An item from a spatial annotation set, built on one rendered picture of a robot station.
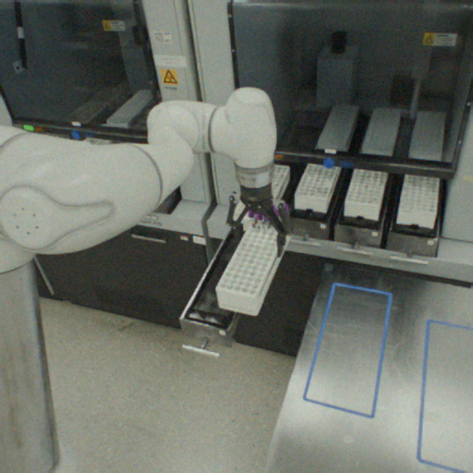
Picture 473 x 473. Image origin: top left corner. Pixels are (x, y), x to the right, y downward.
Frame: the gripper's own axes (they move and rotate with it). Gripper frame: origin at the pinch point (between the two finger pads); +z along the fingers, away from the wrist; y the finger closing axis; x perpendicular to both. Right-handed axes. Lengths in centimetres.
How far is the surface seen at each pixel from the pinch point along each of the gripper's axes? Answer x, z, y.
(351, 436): -39, 9, 31
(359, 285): 1.5, 9.4, 25.7
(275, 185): 33.1, 5.4, -6.3
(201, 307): -15.7, 11.0, -11.4
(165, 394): -2, 91, -45
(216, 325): -20.4, 10.6, -5.3
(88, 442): -29, 91, -65
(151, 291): 24, 61, -59
